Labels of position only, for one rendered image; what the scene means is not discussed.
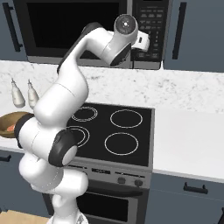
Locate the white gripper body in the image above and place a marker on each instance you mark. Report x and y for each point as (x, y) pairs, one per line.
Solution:
(146, 42)

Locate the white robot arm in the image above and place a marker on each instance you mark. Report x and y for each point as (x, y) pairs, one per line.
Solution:
(62, 96)

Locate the black steel microwave oven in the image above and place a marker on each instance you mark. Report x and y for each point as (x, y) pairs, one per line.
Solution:
(152, 17)

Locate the black microwave door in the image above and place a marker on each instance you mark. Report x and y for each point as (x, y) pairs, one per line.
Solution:
(58, 23)

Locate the brown wooden bowl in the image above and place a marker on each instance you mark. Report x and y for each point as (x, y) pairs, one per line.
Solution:
(7, 118)

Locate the orange waffle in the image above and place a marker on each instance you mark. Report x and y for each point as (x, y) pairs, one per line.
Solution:
(11, 128)

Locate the oven door with window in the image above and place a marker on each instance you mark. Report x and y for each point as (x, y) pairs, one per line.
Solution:
(110, 208)

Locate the blue base cupboard door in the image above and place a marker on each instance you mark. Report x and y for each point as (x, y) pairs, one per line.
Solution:
(17, 195)
(180, 211)

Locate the black glass hob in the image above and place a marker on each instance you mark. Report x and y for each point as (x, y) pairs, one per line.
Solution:
(125, 137)

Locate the beige squeeze bottle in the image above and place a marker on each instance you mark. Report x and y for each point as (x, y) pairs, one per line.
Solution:
(17, 96)
(32, 96)

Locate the dark oven knob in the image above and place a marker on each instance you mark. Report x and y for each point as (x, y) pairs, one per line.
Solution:
(138, 183)
(121, 180)

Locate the blue drawer front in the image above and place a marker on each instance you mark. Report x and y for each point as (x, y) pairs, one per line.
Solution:
(169, 185)
(10, 167)

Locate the blue wall cupboard door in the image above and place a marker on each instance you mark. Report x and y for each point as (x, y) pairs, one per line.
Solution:
(5, 43)
(204, 35)

